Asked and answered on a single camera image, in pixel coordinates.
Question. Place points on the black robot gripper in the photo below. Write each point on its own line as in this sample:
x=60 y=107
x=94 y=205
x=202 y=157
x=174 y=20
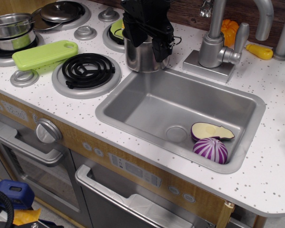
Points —
x=143 y=18

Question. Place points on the tall steel pot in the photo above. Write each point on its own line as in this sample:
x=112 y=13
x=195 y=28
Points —
x=141 y=59

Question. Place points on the grey toy sink basin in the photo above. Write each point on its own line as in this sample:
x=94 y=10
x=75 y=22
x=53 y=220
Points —
x=161 y=107

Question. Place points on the steel pot lid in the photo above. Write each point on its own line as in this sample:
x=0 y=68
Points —
x=59 y=12

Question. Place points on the steel pot with green inside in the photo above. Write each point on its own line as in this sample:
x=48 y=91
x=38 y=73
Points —
x=16 y=31

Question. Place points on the green plate on burner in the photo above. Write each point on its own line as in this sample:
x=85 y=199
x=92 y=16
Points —
x=116 y=30

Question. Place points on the grey stove knob back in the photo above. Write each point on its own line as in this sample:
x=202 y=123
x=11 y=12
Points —
x=108 y=15

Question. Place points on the grey stove knob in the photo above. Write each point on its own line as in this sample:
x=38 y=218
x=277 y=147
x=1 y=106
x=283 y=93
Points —
x=24 y=78
x=85 y=33
x=108 y=15

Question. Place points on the grey stove knob middle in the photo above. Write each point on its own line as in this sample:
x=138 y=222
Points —
x=85 y=33

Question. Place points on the grey toy faucet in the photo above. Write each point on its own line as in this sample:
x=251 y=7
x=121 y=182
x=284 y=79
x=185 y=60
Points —
x=215 y=60

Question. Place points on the black coil burner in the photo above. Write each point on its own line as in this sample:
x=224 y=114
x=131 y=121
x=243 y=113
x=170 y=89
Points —
x=88 y=71

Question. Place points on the yellow toy bell pepper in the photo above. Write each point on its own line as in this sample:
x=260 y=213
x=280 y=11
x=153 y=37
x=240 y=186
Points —
x=229 y=29

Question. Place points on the green plastic cutting board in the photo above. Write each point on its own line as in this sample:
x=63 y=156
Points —
x=43 y=55

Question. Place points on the purple eggplant half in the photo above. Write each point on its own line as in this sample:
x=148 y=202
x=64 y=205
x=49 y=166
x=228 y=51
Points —
x=201 y=130

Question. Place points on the yellow toy corn piece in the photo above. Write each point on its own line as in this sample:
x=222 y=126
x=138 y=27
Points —
x=259 y=51

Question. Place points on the purple striped onion half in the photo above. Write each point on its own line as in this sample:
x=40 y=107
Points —
x=212 y=149

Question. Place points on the grey stove knob front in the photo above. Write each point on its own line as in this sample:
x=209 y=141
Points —
x=24 y=78

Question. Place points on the silver oven dial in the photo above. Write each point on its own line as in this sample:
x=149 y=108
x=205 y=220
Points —
x=47 y=132

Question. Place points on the yellow cloth on floor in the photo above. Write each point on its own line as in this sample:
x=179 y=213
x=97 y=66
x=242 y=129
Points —
x=22 y=216

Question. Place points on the grey dishwasher door handle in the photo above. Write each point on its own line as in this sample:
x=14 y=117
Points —
x=116 y=202

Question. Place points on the grey oven door handle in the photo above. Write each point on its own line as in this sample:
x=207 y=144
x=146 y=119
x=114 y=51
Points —
x=8 y=138

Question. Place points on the blue device with black cable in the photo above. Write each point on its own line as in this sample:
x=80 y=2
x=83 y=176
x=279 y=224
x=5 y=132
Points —
x=15 y=195

